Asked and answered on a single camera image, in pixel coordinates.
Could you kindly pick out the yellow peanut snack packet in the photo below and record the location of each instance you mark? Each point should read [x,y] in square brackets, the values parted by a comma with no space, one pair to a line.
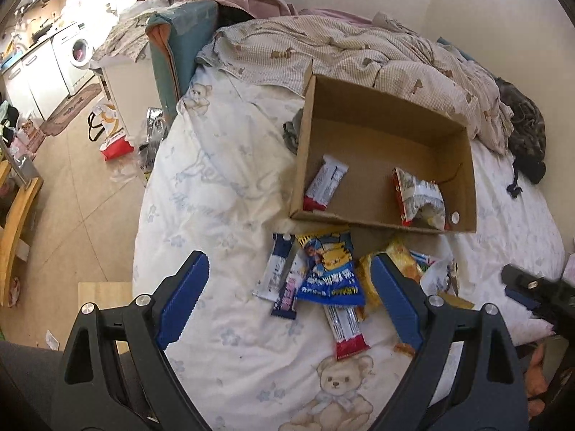
[455,301]

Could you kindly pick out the beige checkered duvet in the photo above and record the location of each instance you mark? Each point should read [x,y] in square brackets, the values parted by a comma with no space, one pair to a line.
[386,56]

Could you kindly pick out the white purple cone snack packet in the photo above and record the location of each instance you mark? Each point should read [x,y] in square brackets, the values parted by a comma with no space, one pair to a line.
[284,306]

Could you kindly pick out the white cabinet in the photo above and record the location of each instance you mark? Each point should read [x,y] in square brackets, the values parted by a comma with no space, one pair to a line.
[132,87]

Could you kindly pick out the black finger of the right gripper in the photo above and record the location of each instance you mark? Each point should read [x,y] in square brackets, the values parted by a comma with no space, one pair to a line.
[550,300]

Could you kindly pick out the silver foil bag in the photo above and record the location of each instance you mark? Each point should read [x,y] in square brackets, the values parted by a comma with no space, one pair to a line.
[154,131]

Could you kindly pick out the white red snack bag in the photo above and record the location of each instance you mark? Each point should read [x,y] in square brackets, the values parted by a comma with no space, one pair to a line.
[419,200]

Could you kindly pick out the red white shopping bag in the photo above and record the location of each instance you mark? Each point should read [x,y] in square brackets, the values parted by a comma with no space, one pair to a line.
[104,123]

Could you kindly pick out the white washing machine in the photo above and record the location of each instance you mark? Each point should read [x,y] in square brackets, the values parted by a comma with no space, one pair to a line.
[73,50]

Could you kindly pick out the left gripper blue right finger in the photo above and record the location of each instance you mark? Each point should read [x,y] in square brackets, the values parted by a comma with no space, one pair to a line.
[407,312]

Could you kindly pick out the brown cardboard box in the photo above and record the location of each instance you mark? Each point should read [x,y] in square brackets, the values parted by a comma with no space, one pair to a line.
[373,132]

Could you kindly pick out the wooden chair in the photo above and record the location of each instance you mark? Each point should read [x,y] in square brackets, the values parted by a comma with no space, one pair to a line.
[11,232]

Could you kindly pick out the blue tiger snack bag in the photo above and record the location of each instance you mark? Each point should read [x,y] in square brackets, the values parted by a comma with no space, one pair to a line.
[330,278]

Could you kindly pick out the teal orange cushion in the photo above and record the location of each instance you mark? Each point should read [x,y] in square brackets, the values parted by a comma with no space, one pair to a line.
[175,36]

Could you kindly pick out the yellow chips snack bag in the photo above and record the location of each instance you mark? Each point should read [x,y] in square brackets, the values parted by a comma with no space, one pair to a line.
[377,273]

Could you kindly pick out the dark patterned garment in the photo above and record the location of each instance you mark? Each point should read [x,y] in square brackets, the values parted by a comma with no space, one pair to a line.
[528,142]

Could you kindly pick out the white blue snack bar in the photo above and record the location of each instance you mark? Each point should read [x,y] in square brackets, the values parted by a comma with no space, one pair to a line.
[269,285]

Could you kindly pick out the red white wafer bar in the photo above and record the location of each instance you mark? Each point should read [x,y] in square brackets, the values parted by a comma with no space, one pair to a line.
[322,188]
[345,327]

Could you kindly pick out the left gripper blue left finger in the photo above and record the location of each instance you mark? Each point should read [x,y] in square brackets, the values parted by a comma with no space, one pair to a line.
[176,297]

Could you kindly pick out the grey cloth by box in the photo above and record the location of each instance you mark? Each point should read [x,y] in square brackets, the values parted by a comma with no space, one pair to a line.
[291,132]

